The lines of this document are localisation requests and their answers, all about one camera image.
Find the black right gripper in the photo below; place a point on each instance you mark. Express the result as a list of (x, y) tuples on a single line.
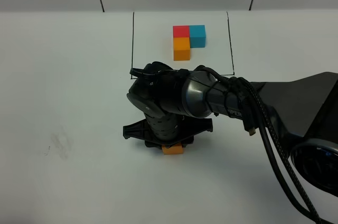
[(168, 130)]

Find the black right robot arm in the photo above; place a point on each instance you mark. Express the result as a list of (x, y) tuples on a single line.
[(303, 113)]

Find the orange template block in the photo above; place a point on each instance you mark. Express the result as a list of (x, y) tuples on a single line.
[(181, 49)]

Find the red template block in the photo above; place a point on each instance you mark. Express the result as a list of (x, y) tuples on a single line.
[(181, 31)]

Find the blue template block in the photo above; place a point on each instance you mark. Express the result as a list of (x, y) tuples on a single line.
[(197, 36)]

